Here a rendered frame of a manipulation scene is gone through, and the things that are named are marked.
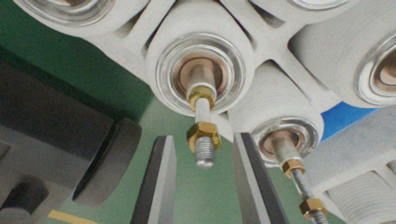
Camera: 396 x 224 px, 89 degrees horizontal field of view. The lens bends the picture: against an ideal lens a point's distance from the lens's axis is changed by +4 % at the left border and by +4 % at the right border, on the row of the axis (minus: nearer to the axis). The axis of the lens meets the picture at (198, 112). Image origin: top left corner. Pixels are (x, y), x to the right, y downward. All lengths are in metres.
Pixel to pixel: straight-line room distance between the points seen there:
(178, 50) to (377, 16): 0.15
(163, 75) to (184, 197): 0.67
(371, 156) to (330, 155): 0.06
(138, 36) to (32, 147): 0.25
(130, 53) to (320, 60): 0.20
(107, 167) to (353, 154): 0.45
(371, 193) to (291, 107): 0.30
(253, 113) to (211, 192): 0.59
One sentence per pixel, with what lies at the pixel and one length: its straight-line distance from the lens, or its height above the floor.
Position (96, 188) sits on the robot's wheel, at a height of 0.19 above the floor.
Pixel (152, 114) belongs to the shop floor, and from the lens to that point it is 0.52.
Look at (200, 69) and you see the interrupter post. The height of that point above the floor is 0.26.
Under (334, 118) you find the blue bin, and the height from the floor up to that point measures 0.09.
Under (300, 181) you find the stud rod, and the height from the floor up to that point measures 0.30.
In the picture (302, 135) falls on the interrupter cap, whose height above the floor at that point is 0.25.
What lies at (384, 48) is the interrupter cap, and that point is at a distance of 0.21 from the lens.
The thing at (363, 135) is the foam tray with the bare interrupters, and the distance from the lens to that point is 0.49.
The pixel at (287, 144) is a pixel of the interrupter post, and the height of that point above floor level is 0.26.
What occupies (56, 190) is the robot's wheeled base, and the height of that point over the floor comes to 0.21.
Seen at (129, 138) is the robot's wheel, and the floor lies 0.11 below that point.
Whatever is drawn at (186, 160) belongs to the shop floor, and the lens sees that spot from 0.63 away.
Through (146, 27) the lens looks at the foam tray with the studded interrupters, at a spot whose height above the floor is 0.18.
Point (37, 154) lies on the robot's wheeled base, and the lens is 0.40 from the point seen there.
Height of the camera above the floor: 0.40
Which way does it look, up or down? 54 degrees down
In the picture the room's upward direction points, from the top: 179 degrees clockwise
